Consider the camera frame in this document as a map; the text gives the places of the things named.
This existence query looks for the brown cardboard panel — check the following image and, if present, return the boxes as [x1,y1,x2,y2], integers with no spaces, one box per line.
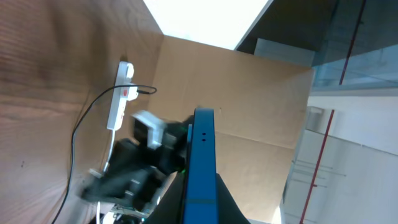
[149,37,313,222]

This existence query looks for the white power strip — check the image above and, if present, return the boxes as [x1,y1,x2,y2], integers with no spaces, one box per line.
[106,61,134,131]

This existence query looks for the red vertical pipe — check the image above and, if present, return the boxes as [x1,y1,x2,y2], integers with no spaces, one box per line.
[299,0,366,224]

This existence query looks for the white charger adapter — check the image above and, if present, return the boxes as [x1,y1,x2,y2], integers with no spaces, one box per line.
[121,85,139,101]

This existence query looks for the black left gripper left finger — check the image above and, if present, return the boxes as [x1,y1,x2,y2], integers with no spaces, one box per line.
[144,172,185,224]

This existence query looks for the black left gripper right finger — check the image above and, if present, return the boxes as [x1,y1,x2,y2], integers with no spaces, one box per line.
[216,174,250,224]

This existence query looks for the black charger cable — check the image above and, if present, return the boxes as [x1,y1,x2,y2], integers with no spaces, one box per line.
[51,84,158,224]

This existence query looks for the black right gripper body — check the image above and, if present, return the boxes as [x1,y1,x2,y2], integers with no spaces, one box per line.
[139,115,194,174]

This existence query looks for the blue smartphone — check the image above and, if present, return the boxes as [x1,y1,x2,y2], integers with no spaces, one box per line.
[182,108,218,224]

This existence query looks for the white power strip cord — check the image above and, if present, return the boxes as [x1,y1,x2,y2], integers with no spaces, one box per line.
[95,129,116,224]

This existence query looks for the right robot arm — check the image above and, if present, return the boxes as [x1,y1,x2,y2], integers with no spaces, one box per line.
[80,111,194,212]

